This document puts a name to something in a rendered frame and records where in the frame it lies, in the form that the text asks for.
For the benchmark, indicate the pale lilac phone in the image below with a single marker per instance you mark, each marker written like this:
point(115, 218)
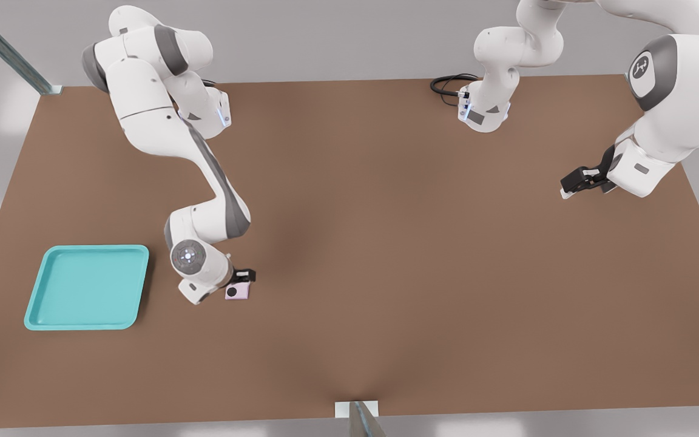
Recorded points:
point(237, 292)

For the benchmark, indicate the pale blue-green tray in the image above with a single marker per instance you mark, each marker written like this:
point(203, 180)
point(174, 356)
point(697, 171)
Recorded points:
point(87, 287)

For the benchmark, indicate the silver frame post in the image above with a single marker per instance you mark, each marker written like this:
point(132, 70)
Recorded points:
point(360, 417)
point(6, 50)

